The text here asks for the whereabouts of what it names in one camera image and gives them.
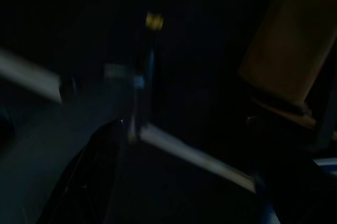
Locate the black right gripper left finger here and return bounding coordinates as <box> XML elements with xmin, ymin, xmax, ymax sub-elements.
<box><xmin>36</xmin><ymin>120</ymin><xmax>125</xmax><ymax>224</ymax></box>

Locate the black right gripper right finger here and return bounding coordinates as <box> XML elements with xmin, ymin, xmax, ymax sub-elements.
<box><xmin>247</xmin><ymin>115</ymin><xmax>337</xmax><ymax>224</ymax></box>

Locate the light wooden table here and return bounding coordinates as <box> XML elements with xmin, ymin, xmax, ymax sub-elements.
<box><xmin>239</xmin><ymin>0</ymin><xmax>337</xmax><ymax>130</ymax></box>

